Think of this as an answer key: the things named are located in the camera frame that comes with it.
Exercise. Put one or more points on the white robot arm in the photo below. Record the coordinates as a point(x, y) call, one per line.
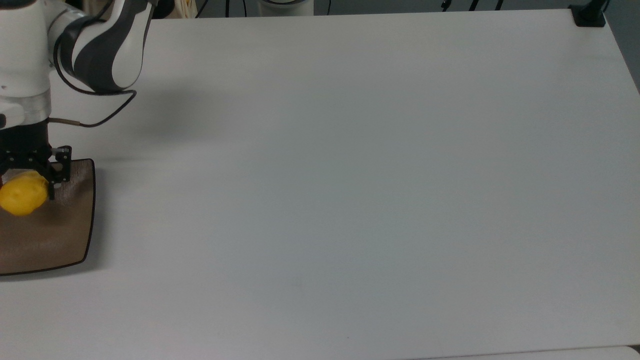
point(30, 50)

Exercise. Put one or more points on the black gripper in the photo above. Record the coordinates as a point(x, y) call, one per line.
point(25, 145)

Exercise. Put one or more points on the black round bin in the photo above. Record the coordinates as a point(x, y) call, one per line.
point(164, 7)

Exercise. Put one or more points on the brown square ceramic plate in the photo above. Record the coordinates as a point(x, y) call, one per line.
point(55, 235)

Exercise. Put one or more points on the yellow potato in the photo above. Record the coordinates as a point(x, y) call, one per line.
point(23, 193)

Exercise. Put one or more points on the black table clamp base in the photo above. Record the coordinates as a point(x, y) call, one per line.
point(589, 15)

